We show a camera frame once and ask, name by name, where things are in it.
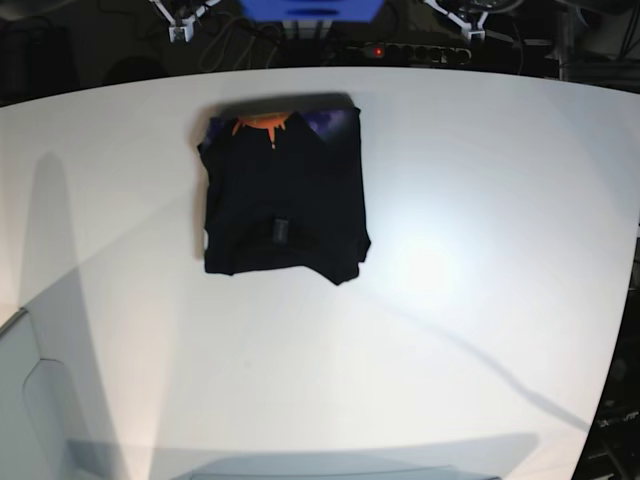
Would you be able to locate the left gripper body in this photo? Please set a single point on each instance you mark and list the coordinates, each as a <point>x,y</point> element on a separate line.
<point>467,15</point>

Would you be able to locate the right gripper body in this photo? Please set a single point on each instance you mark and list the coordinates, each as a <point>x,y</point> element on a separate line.
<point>182,16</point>

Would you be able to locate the black T-shirt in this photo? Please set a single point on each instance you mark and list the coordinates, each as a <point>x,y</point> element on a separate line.
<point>285,187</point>

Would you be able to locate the blue box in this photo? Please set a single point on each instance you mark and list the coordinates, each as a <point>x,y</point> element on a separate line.
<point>316,10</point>

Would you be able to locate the white power strip red switch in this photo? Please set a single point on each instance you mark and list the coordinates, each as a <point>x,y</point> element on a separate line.
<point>413,55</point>

